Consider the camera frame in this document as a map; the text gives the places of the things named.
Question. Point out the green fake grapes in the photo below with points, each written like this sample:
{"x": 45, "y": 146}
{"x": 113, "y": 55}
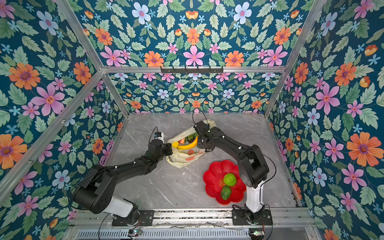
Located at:
{"x": 191, "y": 138}

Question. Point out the dark green fake avocado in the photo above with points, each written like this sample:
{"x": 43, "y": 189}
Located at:
{"x": 226, "y": 192}

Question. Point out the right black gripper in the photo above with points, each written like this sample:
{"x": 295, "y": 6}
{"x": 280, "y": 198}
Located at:
{"x": 199, "y": 145}

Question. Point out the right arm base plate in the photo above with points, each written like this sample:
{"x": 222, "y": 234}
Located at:
{"x": 244, "y": 216}

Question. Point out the white vented cable duct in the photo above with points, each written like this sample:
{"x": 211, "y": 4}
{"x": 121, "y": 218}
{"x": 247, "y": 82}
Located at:
{"x": 164, "y": 234}

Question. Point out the green fake lime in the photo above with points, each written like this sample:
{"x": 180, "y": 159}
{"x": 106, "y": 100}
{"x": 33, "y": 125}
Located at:
{"x": 230, "y": 179}

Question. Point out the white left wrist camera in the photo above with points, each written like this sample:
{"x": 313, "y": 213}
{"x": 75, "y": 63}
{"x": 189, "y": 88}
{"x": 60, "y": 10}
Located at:
{"x": 159, "y": 136}

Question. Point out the red flower-shaped plate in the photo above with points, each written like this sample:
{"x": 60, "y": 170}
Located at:
{"x": 213, "y": 178}

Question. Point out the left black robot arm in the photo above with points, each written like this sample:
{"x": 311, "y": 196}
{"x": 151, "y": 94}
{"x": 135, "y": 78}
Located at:
{"x": 96, "y": 192}

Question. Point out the yellow fake banana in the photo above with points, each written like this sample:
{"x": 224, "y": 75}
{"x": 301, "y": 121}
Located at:
{"x": 189, "y": 146}

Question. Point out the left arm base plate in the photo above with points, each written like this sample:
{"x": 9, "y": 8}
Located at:
{"x": 134, "y": 219}

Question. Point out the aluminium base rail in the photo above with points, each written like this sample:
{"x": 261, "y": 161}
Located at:
{"x": 204, "y": 217}

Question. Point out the black hook rail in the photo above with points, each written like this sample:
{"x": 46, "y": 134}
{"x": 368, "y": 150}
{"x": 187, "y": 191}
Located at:
{"x": 191, "y": 70}

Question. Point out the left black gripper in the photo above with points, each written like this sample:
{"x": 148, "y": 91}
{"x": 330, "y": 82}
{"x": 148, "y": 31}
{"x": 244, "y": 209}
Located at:
{"x": 166, "y": 146}

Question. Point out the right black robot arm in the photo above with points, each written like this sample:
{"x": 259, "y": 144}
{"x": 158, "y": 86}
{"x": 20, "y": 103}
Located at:
{"x": 253, "y": 168}

